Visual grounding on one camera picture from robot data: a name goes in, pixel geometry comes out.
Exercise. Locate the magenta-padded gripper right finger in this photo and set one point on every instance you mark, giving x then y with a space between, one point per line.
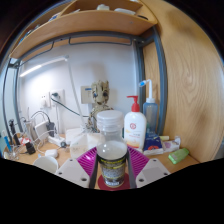
151 171

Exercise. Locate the small green pack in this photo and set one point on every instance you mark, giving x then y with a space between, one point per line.
178 155

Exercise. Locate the clear plastic drink bottle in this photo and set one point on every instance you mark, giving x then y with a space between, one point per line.
111 156

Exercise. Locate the black charger block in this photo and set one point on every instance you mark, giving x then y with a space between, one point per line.
30 148

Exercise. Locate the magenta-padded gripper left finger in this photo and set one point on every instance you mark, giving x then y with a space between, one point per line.
71 171

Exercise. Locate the clear squeeze bottle blue tip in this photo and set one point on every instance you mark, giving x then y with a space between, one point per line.
151 115

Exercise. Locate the white desk lamp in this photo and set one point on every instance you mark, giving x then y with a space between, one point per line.
31 70

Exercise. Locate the white wall-mounted box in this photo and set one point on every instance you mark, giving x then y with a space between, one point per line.
86 95

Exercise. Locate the white wall outlet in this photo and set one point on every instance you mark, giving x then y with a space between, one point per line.
59 100
44 101

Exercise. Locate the white earbuds case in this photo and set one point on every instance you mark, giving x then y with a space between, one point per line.
51 153

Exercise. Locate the wooden shelf unit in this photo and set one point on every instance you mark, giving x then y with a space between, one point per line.
93 21

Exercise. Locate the brown tree figure toy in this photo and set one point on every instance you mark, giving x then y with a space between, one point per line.
100 93

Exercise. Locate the white power strip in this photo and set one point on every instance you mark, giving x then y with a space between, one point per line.
56 140

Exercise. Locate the white and pink tube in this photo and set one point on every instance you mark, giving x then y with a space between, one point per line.
172 145

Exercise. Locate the white pump bottle red top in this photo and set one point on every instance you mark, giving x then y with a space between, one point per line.
135 128

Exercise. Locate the black electric shaver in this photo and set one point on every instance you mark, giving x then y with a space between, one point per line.
14 133

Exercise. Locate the white charger block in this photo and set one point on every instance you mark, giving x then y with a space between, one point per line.
41 130

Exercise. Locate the white plastic bag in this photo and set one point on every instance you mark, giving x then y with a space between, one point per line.
81 143

